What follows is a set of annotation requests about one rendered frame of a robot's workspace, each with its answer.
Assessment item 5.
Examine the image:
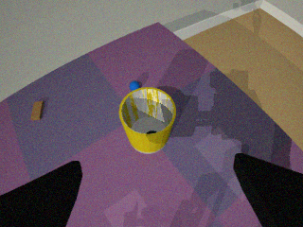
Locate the small blue ball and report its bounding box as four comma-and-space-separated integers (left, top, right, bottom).
129, 80, 140, 91

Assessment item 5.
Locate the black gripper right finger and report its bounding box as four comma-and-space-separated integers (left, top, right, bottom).
234, 154, 303, 227

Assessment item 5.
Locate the yellow cup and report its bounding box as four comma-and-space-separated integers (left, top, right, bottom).
118, 87, 177, 154

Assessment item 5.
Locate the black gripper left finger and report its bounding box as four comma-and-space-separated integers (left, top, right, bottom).
0, 162, 83, 227

